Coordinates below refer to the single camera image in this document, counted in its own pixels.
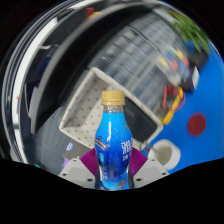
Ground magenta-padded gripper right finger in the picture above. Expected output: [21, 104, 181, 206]
[127, 147, 169, 190]

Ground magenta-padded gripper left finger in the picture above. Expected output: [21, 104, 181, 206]
[57, 147, 100, 190]

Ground blue drink bottle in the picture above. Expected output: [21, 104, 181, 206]
[94, 90, 134, 192]

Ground dark grey flat box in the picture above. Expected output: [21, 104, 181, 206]
[63, 141, 85, 161]

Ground white faceted cup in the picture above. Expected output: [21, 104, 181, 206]
[147, 139, 182, 172]

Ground black zip case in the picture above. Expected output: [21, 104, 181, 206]
[123, 96, 158, 143]

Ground white dotted fabric bin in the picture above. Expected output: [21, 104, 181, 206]
[58, 66, 164, 151]

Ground flat round red coaster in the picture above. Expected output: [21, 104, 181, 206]
[186, 112, 208, 137]

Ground yellow multimeter with red leads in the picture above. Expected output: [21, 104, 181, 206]
[159, 84, 185, 126]

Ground black box with white label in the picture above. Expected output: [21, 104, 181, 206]
[181, 66, 201, 93]

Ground clear organizer box, coloured parts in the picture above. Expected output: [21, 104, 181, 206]
[156, 46, 191, 81]

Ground grey small-parts drawer cabinet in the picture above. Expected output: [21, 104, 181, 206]
[88, 13, 188, 114]

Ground black flat case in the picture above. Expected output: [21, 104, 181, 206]
[189, 49, 210, 72]

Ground green potted plant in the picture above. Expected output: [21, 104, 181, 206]
[169, 11, 211, 54]

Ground dark wall shelf unit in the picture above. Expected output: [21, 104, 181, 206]
[1, 0, 161, 161]

